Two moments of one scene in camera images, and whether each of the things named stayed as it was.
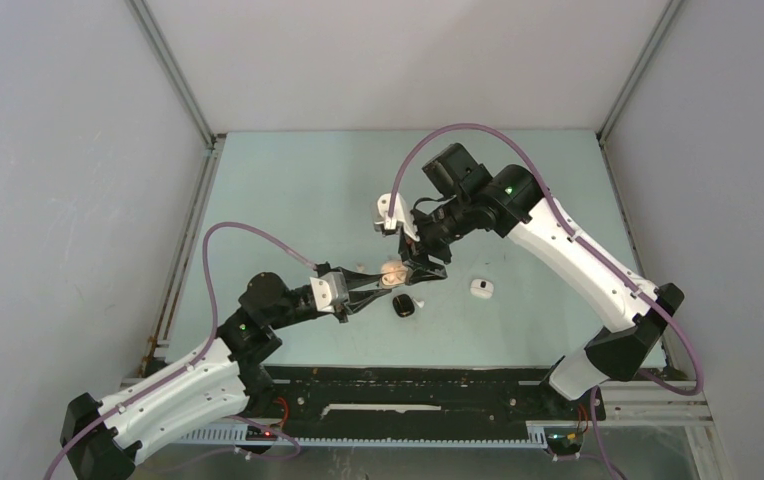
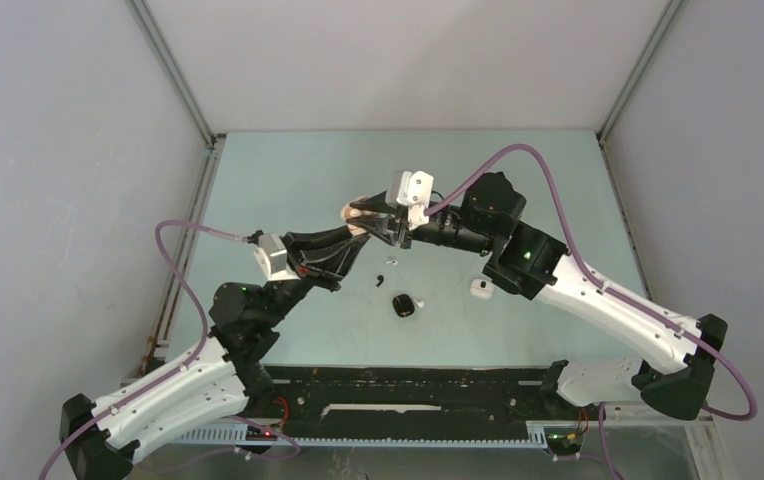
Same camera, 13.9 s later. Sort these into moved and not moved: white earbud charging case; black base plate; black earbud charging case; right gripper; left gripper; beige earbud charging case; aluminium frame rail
Moved: beige earbud charging case; left gripper; right gripper
Not moved: aluminium frame rail; white earbud charging case; black earbud charging case; black base plate
